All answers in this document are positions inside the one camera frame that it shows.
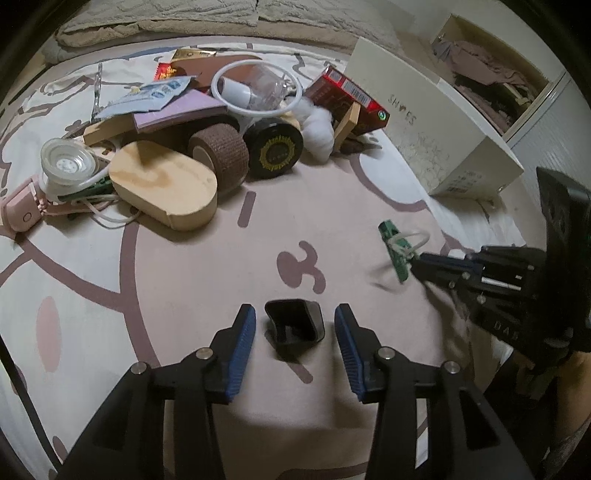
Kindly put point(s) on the beige duvet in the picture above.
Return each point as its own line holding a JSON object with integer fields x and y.
{"x": 63, "y": 45}

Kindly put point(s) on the pink handheld fan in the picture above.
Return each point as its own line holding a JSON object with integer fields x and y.
{"x": 23, "y": 208}

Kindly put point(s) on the red cardboard box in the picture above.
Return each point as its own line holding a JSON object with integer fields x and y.
{"x": 335, "y": 92}

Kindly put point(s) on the brown leather piece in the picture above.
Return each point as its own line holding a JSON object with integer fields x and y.
{"x": 203, "y": 69}

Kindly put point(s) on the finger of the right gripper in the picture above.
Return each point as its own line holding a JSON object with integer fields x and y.
{"x": 428, "y": 267}

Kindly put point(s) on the white shoe box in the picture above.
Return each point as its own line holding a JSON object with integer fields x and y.
{"x": 451, "y": 148}

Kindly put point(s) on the blue white wipe packet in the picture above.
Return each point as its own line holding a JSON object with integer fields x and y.
{"x": 149, "y": 97}

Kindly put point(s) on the cartoon print blanket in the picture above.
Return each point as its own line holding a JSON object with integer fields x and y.
{"x": 80, "y": 303}

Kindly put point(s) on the purple notebook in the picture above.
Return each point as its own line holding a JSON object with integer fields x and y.
{"x": 189, "y": 106}

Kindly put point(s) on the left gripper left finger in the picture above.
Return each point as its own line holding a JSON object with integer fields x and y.
{"x": 232, "y": 347}

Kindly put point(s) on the brown bandage roll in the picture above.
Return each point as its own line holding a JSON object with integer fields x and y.
{"x": 221, "y": 148}

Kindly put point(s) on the small black square cup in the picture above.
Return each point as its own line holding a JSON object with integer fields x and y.
{"x": 294, "y": 325}

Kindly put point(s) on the black round tin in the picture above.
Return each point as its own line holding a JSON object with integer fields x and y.
{"x": 274, "y": 147}

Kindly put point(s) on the left grey quilted pillow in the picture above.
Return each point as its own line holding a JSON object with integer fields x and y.
{"x": 103, "y": 13}

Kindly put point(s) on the pile of clothes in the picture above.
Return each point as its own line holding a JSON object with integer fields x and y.
{"x": 502, "y": 87}

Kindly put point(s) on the small wooden block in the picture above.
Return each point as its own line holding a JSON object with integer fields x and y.
{"x": 346, "y": 125}

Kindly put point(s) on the white cotton ball bag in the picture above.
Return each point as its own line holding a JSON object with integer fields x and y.
{"x": 316, "y": 129}

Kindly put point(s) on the grey quilted pillow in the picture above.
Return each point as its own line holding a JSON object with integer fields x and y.
{"x": 103, "y": 13}
{"x": 327, "y": 24}

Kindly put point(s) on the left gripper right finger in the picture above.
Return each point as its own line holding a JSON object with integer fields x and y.
{"x": 358, "y": 347}

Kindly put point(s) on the right grey quilted pillow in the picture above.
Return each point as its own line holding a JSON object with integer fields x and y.
{"x": 327, "y": 24}

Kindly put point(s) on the oval wooden board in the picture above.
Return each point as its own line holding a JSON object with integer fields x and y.
{"x": 166, "y": 185}

